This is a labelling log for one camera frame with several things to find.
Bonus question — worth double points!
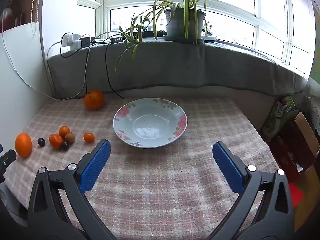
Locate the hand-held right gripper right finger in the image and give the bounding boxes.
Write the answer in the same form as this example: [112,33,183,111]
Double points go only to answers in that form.
[207,141,295,240]

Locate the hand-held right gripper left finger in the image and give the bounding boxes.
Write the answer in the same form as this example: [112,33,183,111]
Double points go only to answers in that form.
[27,139,117,240]

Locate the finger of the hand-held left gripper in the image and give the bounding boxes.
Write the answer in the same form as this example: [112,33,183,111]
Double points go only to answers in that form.
[0,149,17,183]

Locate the large smooth oval orange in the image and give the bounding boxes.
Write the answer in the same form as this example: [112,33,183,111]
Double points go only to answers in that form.
[15,133,33,158]

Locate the large rough mandarin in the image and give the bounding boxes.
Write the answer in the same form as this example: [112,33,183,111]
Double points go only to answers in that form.
[83,90,105,110]

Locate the floral white plate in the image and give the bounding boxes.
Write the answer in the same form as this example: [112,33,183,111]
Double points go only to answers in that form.
[113,98,187,148]

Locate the pink checked tablecloth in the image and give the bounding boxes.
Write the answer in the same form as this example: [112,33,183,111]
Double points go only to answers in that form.
[5,96,283,240]

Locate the green printed package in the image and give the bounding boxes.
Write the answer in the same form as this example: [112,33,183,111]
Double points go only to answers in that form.
[261,95,300,140]

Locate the brown cardboard box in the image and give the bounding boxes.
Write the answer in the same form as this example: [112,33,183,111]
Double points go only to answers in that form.
[287,111,320,233]

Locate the grey blanket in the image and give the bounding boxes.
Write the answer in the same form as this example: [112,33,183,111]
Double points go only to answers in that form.
[47,38,310,100]

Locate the black power adapter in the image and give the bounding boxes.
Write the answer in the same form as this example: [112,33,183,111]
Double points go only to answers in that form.
[79,36,95,46]

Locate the white power adapter plugs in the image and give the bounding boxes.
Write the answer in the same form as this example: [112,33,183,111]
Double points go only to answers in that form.
[61,32,83,50]

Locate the white round dish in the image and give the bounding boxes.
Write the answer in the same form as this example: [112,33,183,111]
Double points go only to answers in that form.
[204,27,217,43]

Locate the grey pot saucer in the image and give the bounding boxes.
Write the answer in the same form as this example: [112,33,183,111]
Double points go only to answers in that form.
[163,35,205,44]

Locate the grey plant pot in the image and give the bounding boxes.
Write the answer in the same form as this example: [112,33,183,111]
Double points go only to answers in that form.
[164,7,207,38]

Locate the white cable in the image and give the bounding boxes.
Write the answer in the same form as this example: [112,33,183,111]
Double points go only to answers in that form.
[1,30,92,101]

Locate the black cable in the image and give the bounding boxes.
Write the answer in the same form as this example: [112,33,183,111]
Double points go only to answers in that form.
[60,32,92,95]
[105,40,125,99]

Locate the white window frame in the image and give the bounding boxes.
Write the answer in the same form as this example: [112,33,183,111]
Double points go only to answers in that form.
[76,0,315,75]

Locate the red vase wall picture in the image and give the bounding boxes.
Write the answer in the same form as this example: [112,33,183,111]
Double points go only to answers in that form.
[0,0,40,33]

